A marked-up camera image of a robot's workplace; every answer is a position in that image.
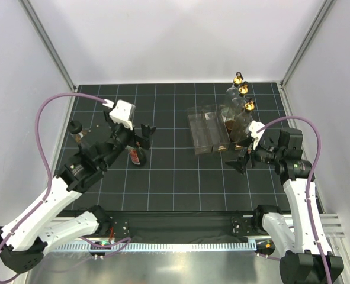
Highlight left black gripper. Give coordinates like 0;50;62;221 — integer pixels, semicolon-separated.
100;109;155;170

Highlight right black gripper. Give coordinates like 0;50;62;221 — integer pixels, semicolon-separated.
226;135;284;175

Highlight dark sauce bottle red label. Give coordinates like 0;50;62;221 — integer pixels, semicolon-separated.
129;147;147;167

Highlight glass oil bottle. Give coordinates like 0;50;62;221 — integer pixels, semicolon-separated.
230;98;255;142
222;81;249;134
224;72;244;107

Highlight round amber sauce bottle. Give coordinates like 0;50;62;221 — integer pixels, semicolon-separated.
67;120;90;149

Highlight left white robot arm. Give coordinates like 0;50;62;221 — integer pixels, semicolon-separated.
0;124;156;274

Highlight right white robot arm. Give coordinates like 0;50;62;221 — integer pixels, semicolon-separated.
227;122;344;283

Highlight clear acrylic organizer tray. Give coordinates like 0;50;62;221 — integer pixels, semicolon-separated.
187;104;251;154

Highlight black grid mat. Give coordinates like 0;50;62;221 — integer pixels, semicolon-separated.
67;83;290;211

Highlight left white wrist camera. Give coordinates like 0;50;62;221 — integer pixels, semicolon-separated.
109;100;136;130

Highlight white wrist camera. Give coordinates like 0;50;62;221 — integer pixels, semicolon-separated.
246;120;264;150
109;100;136;130

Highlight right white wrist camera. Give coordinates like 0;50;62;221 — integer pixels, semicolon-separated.
246;120;264;150

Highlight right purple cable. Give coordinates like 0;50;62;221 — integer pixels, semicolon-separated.
257;115;334;284

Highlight purple cable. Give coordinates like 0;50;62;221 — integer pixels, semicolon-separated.
0;92;131;282
257;115;334;284

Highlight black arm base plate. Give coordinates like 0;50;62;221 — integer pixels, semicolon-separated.
75;210;288;242

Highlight white slotted cable duct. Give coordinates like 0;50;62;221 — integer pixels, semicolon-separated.
51;240;257;253

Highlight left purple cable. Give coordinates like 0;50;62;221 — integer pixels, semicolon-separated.
0;92;131;282

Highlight aluminium front rail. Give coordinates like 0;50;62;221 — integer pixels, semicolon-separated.
45;214;345;238

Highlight left aluminium frame post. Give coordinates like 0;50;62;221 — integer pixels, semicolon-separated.
18;0;76;91

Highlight aluminium frame post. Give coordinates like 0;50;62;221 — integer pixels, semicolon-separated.
18;0;76;91
280;0;336;89

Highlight right aluminium frame post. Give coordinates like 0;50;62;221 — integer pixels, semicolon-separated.
280;0;336;89

